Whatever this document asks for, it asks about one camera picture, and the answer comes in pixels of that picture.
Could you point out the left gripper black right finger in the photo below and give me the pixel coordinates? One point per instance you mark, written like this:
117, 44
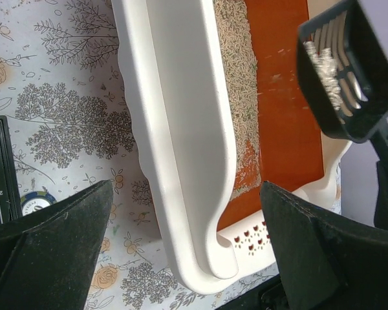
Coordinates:
325, 260

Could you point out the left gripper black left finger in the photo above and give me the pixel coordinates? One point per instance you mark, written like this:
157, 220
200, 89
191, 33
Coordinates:
48, 258

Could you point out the black litter scoop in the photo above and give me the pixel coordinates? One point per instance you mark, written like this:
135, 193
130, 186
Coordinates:
342, 72

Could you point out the white orange litter box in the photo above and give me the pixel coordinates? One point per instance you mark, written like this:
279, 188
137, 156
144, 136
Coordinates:
175, 88

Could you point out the black white chessboard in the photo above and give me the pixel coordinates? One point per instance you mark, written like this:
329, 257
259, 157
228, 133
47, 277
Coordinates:
10, 203

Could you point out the floral table mat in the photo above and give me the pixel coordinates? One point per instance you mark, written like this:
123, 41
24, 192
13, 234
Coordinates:
62, 93

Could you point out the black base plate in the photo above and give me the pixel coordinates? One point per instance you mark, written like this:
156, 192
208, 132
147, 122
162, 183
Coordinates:
270, 295

